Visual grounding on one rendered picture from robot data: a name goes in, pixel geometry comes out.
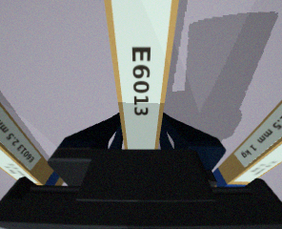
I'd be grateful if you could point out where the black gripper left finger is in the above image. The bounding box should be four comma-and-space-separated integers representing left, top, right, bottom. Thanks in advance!
57, 113, 123, 149

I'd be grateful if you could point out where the tan box with blue bands and white label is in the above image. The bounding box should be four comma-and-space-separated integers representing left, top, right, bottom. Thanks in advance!
104, 0, 179, 150

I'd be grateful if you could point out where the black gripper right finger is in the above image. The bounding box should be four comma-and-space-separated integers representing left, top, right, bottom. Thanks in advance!
159, 113, 226, 171

